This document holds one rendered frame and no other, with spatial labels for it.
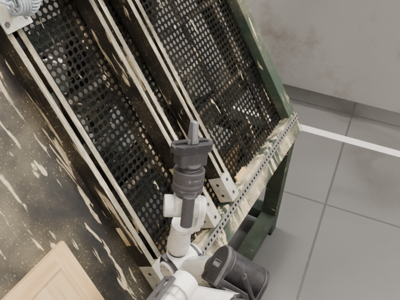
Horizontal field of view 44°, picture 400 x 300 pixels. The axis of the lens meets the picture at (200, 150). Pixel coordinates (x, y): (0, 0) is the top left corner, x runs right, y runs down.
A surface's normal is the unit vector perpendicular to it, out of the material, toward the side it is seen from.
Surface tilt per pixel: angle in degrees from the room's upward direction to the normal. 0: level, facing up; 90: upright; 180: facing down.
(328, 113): 0
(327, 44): 90
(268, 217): 0
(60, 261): 57
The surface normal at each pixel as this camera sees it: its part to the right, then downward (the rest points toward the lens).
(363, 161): 0.06, -0.77
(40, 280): 0.76, -0.14
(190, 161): 0.50, 0.39
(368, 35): -0.38, 0.57
